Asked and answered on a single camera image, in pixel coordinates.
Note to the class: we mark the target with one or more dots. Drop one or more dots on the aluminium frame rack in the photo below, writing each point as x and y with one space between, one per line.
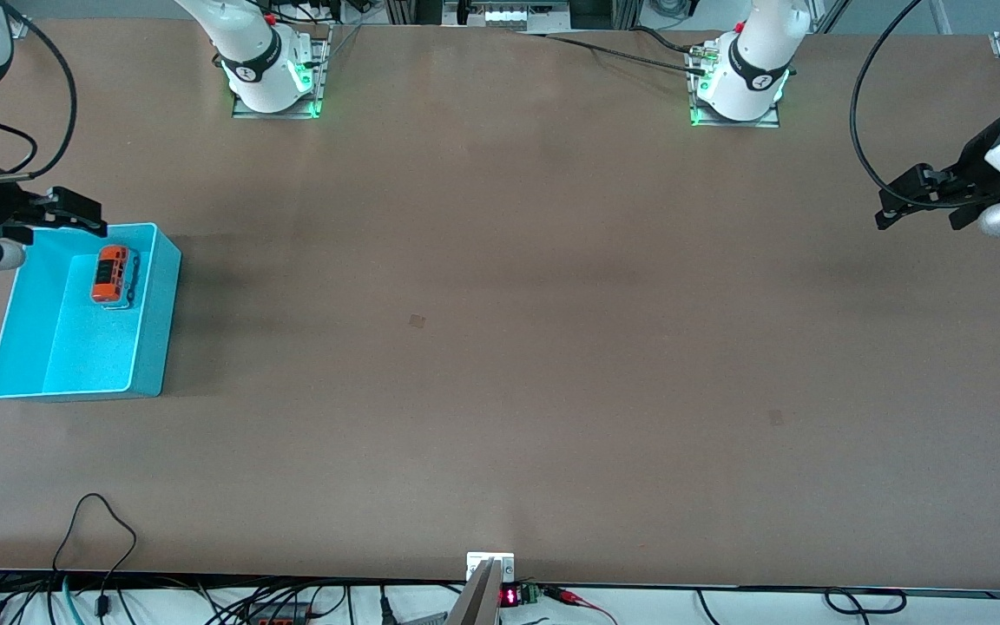
517 13

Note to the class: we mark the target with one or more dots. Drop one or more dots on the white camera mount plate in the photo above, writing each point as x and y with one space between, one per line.
476 560

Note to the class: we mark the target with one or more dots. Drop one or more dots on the black power strip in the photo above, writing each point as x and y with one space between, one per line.
279 615

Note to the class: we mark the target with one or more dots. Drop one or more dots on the small aluminium corner bracket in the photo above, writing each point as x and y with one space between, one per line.
18 28

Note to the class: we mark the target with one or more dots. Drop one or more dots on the green terminal block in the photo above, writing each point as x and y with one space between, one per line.
530 594

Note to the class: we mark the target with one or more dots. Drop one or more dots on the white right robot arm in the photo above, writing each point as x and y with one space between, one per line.
248 52

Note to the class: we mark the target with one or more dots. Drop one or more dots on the red clip lead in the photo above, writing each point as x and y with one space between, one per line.
574 599

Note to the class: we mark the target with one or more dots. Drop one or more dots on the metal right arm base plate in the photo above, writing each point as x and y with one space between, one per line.
322 78

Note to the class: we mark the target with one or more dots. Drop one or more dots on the orange toy bus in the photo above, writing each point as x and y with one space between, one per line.
109 273

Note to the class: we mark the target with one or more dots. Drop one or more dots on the grey camera mount bar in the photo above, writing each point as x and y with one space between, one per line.
478 599

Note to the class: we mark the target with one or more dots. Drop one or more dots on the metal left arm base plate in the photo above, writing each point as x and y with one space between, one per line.
769 120

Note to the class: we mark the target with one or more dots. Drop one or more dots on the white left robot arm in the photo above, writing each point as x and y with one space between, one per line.
752 69

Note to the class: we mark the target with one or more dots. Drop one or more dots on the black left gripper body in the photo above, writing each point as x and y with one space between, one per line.
979 177

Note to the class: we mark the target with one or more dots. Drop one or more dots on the blue plastic box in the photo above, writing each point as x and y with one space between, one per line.
75 347

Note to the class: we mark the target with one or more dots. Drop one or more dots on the red digit display module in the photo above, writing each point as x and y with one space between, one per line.
509 597

